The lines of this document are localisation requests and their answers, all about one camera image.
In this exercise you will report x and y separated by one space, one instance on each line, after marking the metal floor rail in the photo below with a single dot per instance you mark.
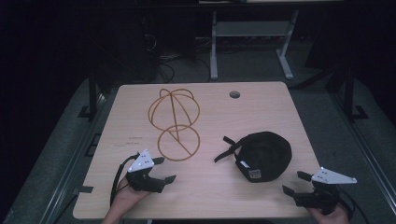
71 168
367 155

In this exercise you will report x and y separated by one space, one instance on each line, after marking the black tape strip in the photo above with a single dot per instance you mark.
85 189

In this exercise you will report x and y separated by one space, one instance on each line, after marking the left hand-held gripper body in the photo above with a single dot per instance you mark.
141 161

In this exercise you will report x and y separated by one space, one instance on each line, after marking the black metal stand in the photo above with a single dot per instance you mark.
349 93
92 93

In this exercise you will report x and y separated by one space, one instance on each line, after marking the person's right hand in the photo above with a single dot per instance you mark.
333 218

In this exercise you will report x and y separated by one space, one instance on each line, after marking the white metal desk frame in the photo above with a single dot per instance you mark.
249 29

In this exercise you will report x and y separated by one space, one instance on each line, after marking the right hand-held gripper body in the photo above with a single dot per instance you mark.
330 178

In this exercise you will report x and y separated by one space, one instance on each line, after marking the person's left hand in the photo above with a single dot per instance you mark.
126 199

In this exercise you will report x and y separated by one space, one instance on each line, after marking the black cap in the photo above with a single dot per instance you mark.
264 155

